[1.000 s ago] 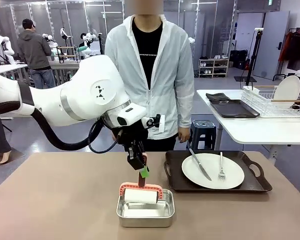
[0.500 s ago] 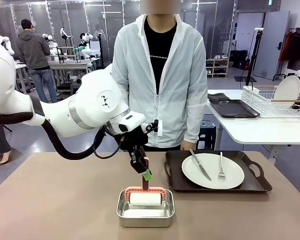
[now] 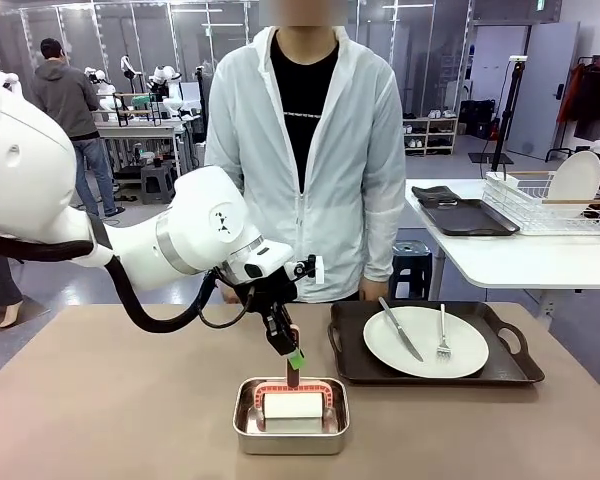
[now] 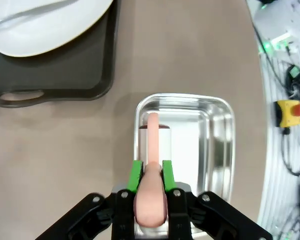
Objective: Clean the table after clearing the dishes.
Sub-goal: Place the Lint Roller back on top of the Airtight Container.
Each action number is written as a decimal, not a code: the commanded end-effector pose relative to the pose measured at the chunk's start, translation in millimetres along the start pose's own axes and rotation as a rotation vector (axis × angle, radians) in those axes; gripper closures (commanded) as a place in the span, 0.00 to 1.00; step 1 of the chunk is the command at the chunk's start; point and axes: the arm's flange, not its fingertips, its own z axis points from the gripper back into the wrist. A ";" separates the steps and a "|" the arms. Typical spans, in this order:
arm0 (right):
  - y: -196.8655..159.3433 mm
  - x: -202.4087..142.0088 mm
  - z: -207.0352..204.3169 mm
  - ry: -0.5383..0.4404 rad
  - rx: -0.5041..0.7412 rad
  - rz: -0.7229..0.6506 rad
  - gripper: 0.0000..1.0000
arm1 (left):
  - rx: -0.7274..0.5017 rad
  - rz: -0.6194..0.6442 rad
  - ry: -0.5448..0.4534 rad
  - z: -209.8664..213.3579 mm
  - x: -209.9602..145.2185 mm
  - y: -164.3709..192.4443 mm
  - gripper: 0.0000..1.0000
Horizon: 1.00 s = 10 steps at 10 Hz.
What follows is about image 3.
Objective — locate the person in white jacket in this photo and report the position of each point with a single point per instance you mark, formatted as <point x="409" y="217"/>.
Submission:
<point x="340" y="175"/>

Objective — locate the black-white hanging robot gripper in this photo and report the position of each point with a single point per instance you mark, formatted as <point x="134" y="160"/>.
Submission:
<point x="127" y="65"/>

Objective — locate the white round plate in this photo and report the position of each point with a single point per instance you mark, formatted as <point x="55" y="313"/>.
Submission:
<point x="575" y="182"/>
<point x="460" y="345"/>

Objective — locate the gray plastic stool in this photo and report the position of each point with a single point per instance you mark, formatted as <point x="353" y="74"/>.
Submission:
<point x="157" y="182"/>

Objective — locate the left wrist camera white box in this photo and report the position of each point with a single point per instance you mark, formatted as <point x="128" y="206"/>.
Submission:
<point x="319" y="270"/>

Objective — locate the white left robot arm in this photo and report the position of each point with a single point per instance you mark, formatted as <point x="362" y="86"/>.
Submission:
<point x="190" y="235"/>

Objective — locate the white background desk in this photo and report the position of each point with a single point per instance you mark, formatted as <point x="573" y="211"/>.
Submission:
<point x="140" y="132"/>

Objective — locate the silver fork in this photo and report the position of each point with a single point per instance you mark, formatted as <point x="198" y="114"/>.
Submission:
<point x="443" y="330"/>

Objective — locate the wooden shoe rack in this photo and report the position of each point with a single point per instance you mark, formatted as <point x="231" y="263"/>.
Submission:
<point x="430" y="132"/>

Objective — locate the silver table knife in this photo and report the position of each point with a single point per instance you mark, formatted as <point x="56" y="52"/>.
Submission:
<point x="400" y="327"/>

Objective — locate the black clothes rack with coats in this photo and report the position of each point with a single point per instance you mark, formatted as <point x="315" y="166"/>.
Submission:
<point x="592" y="100"/>

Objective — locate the dark brown serving tray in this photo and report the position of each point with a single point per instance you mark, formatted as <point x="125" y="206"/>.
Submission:
<point x="475" y="217"/>
<point x="350" y="360"/>

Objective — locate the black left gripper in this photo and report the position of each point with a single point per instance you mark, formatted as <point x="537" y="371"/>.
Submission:
<point x="272" y="297"/>

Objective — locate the dark blue plastic stool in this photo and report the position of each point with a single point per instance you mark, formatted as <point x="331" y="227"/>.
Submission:
<point x="410" y="270"/>

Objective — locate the black frame wooden shelf rack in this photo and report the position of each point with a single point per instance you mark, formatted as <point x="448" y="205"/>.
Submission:
<point x="137" y="107"/>

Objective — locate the person's right hand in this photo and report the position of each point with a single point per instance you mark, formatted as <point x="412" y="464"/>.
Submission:
<point x="229" y="295"/>

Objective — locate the person's left hand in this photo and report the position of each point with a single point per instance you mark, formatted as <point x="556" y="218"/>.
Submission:
<point x="374" y="290"/>

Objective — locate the person's left forearm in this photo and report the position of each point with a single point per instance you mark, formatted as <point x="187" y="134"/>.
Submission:
<point x="382" y="245"/>

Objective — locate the white side table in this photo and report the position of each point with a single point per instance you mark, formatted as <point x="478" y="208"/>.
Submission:
<point x="530" y="260"/>

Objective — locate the rectangular stainless steel tray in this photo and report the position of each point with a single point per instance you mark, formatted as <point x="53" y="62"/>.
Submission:
<point x="290" y="442"/>

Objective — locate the black camera tripod stand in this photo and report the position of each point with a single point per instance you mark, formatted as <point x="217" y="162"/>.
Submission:
<point x="505" y="125"/>

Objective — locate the black stacked boxes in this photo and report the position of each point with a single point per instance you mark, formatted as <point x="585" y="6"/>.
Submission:
<point x="477" y="117"/>

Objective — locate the man in gray hoodie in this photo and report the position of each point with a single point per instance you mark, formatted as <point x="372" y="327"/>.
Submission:
<point x="62" y="100"/>

